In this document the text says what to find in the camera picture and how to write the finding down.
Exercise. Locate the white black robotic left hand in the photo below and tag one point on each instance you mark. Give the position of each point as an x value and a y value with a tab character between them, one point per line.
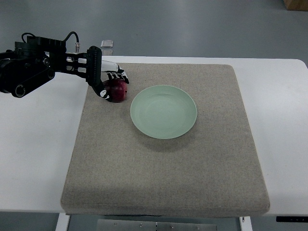
114	71

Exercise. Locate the red apple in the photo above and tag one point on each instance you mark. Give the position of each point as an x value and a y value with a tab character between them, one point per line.
117	89

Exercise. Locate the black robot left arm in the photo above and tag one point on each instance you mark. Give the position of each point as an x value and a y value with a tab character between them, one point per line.
36	60

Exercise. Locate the lower clear floor plate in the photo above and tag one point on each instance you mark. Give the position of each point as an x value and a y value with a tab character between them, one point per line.
107	52

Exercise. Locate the clear floor plate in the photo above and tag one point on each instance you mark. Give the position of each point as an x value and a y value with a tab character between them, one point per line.
107	43
107	52

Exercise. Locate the upper clear floor plate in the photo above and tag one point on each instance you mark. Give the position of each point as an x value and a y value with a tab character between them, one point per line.
107	43

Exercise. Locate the light green ceramic plate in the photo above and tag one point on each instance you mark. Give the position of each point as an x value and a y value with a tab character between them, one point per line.
163	112

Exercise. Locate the beige square fabric cushion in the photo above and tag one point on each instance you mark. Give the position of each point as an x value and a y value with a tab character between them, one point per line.
211	171

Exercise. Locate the white left table leg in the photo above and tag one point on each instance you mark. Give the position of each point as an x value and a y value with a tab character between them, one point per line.
63	222

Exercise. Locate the white table leg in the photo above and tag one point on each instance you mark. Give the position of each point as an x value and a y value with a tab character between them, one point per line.
63	222
245	224

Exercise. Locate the cardboard box corner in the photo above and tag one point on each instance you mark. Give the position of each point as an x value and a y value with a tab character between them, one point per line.
296	5

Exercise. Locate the white right table leg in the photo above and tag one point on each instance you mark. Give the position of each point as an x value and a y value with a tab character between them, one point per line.
245	224

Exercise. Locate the black table control panel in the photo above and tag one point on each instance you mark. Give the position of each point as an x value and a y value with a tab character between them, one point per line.
292	219

